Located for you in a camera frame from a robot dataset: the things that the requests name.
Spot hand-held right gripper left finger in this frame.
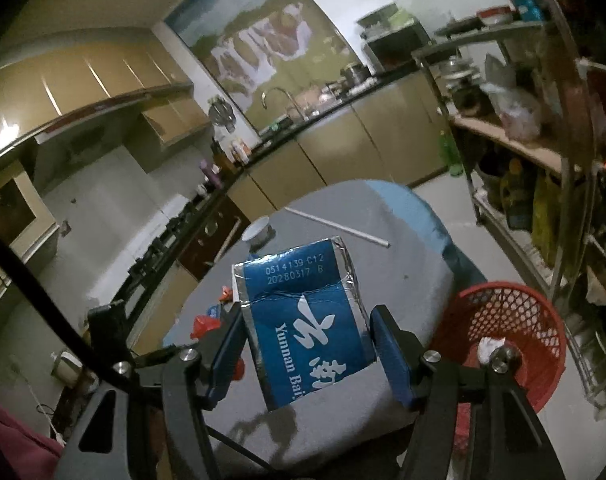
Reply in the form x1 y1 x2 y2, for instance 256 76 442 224
56 310 246 480

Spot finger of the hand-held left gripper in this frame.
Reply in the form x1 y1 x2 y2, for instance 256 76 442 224
86 302 131 361

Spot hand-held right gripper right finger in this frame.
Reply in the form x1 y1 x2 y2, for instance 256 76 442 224
369 304 568 480

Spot red-orange plastic wrapper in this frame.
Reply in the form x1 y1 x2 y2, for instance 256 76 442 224
190 314 223 340

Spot blue cardboard box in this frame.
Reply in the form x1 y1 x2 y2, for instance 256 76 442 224
231 236 379 413

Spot red plastic basket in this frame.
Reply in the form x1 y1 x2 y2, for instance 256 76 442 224
428 281 568 456

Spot round grey-covered table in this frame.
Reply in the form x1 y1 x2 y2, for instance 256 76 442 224
163 179 488 480

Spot crumpled white paper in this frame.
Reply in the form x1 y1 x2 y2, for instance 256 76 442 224
475 337 507 366

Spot black gas stove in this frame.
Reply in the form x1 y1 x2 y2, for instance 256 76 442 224
128 200 219 281

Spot wooden stick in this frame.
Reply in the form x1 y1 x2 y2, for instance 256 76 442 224
218 217 242 263

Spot small white bowl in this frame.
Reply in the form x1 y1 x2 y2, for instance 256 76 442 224
242 216 276 253

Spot long white stick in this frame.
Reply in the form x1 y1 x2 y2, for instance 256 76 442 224
284 206 391 249

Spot maroon clothing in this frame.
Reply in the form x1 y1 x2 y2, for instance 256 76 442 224
0 392 64 480

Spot purple bottle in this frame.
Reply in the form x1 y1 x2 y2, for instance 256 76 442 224
199 159 221 188

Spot green bottle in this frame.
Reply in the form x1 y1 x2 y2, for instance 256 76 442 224
439 130 464 178

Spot yellow bag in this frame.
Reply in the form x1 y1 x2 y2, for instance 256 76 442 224
532 170 564 266

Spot beige lower kitchen cabinets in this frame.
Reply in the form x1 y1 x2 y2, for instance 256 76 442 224
223 67 456 211

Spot beige kitchen cabinets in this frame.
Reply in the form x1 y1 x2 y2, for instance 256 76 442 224
0 25 214 161
223 67 456 211

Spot hanging metal strainer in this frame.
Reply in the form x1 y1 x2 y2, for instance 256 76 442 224
208 96 238 133

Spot beige upper kitchen cabinets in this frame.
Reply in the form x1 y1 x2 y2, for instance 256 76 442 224
0 25 214 161

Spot kitchen faucet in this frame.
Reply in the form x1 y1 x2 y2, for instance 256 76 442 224
261 86 306 122

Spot white plastic bag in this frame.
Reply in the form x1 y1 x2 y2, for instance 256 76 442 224
480 80 544 141

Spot metal cooking pot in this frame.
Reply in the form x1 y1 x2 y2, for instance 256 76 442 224
343 62 371 86

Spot metal shelf rack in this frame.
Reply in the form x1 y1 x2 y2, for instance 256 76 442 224
412 0 606 416

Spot microwave oven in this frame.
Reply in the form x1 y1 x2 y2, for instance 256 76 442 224
365 25 431 73

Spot black cable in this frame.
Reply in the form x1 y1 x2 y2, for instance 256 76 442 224
0 224 149 396

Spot wall poster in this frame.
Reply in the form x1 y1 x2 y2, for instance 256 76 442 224
164 0 370 133

